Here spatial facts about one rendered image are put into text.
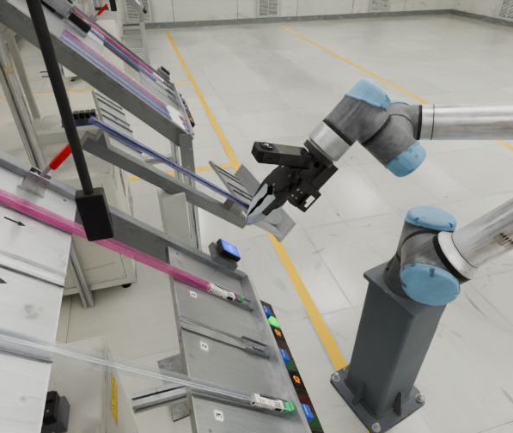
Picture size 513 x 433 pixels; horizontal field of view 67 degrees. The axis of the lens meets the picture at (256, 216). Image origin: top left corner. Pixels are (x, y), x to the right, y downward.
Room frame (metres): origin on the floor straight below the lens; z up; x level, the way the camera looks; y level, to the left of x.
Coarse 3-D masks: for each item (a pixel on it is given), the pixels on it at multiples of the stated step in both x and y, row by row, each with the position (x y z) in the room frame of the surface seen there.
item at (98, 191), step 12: (96, 192) 0.27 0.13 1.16; (84, 204) 0.26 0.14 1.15; (96, 204) 0.26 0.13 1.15; (84, 216) 0.26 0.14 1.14; (96, 216) 0.26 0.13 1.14; (108, 216) 0.27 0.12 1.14; (84, 228) 0.26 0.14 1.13; (96, 228) 0.26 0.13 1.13; (108, 228) 0.26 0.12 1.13; (96, 240) 0.26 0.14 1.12
